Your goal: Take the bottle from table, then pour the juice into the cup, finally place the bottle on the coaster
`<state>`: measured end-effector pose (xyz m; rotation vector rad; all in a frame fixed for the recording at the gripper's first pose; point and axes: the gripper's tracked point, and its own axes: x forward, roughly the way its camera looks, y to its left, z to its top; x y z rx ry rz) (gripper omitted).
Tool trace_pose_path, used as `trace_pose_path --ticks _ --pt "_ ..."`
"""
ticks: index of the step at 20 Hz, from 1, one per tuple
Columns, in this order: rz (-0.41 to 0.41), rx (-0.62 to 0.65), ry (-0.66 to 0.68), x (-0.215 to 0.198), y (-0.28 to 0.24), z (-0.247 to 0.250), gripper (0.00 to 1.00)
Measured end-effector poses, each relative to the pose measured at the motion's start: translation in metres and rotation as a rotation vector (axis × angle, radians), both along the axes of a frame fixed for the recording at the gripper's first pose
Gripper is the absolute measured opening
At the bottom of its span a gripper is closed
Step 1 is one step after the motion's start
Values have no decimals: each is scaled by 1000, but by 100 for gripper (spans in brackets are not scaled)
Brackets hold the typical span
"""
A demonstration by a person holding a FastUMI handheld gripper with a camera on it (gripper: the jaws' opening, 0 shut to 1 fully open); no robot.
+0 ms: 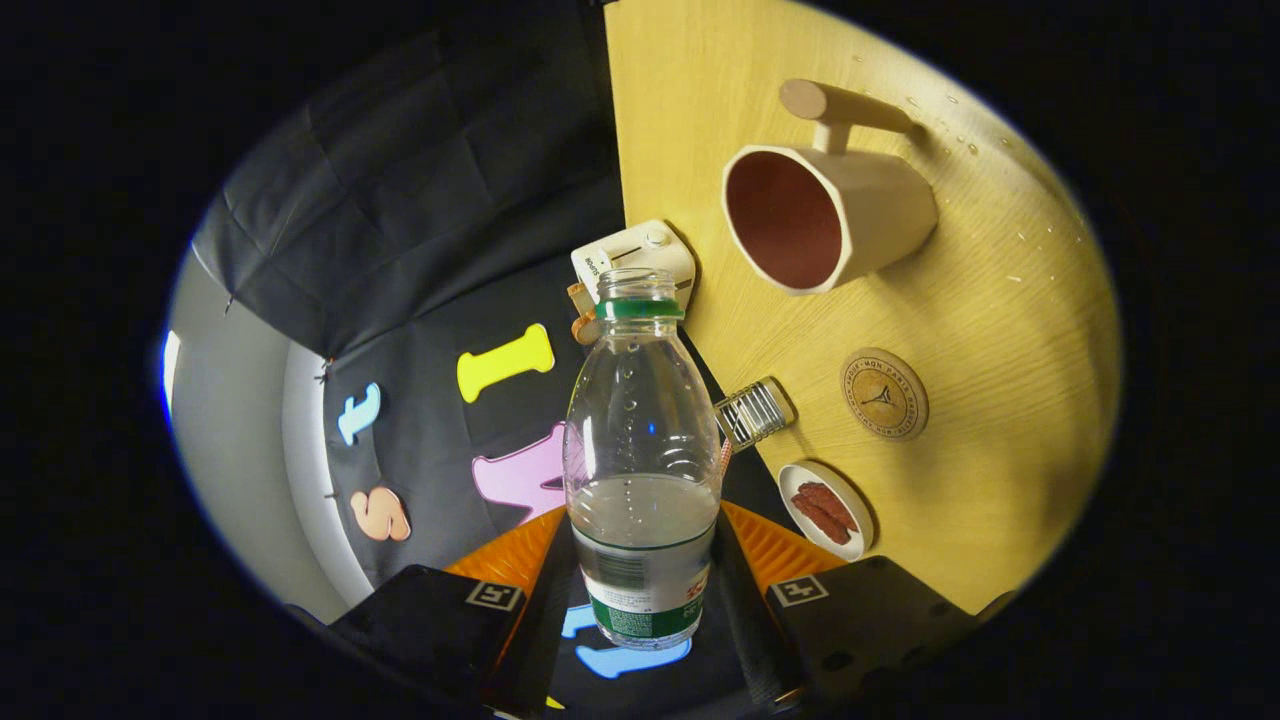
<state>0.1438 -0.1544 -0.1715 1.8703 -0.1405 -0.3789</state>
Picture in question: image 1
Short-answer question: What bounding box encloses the white toaster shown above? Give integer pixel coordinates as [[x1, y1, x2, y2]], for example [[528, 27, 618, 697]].
[[571, 219, 697, 313]]

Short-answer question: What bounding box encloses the beige cup with wooden handle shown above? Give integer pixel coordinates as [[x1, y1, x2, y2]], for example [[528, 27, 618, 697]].
[[722, 79, 939, 297]]

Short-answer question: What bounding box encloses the black backdrop cloth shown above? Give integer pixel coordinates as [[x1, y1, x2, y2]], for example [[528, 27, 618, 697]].
[[190, 0, 791, 716]]

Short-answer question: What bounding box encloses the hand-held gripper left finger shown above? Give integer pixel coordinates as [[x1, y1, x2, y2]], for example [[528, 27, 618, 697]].
[[330, 505, 581, 716]]

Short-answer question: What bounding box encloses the round cork coaster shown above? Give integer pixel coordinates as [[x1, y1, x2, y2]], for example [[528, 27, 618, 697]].
[[840, 347, 930, 441]]

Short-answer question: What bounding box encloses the white round plate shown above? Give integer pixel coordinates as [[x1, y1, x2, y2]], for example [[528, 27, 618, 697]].
[[777, 460, 876, 563]]

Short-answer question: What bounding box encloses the toasted bread slice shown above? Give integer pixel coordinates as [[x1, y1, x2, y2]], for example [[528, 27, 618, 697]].
[[567, 283, 603, 347]]

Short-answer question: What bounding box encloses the wooden table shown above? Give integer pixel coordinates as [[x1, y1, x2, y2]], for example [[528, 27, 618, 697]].
[[603, 0, 1123, 616]]

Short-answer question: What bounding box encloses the metal wire basket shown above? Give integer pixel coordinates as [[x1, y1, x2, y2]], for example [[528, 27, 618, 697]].
[[714, 376, 798, 453]]

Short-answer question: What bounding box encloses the clear plastic juice bottle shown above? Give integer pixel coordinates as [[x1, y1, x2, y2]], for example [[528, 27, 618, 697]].
[[562, 268, 724, 652]]

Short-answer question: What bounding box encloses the brown meat patty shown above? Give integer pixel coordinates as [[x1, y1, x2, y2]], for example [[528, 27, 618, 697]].
[[797, 481, 860, 533], [790, 493, 852, 546]]

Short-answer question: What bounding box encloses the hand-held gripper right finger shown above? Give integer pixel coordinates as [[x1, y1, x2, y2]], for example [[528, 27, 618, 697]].
[[712, 500, 986, 713]]

